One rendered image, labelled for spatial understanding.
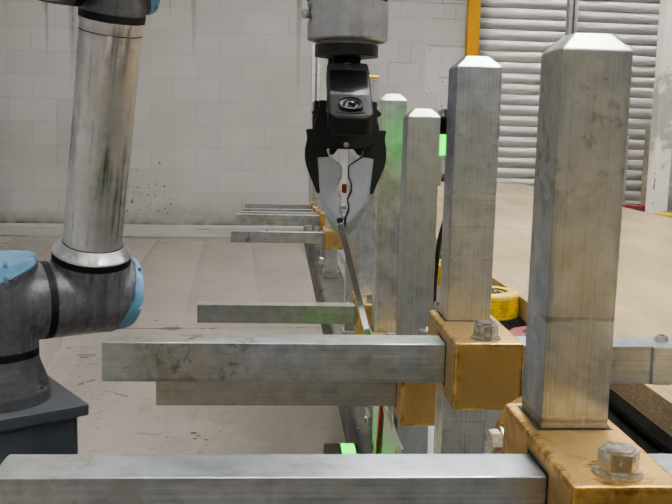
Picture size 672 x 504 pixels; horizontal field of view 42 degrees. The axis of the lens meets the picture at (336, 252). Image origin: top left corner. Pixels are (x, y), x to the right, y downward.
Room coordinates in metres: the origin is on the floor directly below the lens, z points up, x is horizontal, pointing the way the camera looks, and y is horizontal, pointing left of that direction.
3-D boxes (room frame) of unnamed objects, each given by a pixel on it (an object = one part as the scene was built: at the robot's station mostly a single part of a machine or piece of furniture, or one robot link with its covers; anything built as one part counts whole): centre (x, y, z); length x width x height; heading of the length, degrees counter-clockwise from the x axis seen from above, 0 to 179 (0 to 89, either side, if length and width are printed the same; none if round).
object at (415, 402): (0.92, -0.09, 0.85); 0.13 x 0.06 x 0.05; 4
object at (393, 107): (1.19, -0.07, 0.93); 0.03 x 0.03 x 0.48; 4
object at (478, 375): (0.67, -0.11, 0.95); 0.13 x 0.06 x 0.05; 4
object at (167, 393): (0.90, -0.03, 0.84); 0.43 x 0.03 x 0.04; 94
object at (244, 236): (2.40, 0.07, 0.82); 0.43 x 0.03 x 0.04; 94
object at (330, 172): (1.00, 0.01, 1.05); 0.06 x 0.03 x 0.09; 4
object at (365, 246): (1.44, -0.05, 0.87); 0.03 x 0.03 x 0.48; 4
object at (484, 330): (0.62, -0.11, 0.98); 0.02 x 0.02 x 0.01
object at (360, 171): (1.00, -0.02, 1.05); 0.06 x 0.03 x 0.09; 4
